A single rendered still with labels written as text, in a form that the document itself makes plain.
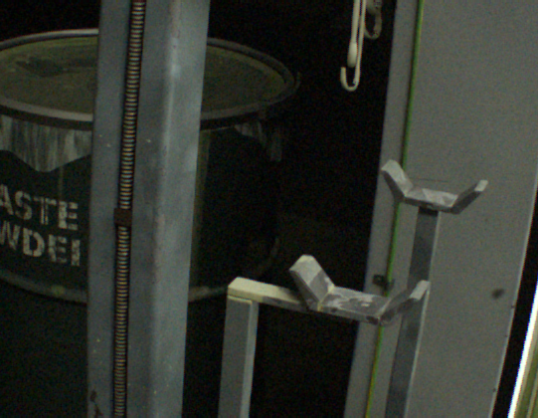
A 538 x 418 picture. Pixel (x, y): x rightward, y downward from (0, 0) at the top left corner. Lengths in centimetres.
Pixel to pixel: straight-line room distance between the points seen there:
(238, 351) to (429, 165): 58
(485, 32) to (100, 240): 54
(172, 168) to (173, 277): 9
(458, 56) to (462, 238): 20
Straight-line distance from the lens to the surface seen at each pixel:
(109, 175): 81
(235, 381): 74
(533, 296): 130
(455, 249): 128
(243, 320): 72
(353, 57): 126
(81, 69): 203
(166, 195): 80
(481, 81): 122
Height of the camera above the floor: 140
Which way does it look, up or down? 22 degrees down
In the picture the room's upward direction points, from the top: 5 degrees clockwise
